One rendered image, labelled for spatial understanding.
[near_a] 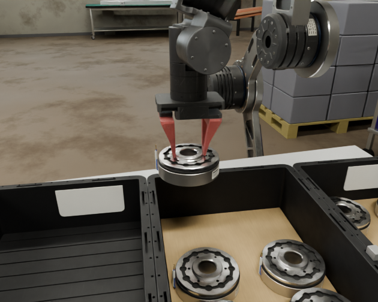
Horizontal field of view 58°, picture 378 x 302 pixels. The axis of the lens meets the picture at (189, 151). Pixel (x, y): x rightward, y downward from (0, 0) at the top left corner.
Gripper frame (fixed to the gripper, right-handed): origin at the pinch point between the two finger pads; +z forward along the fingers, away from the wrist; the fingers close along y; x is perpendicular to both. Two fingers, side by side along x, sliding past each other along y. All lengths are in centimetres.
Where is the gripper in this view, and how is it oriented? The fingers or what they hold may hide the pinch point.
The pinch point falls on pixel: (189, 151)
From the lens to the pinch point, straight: 56.6
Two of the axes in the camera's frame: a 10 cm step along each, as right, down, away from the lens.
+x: -1.5, -3.9, 9.1
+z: 0.0, 9.2, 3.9
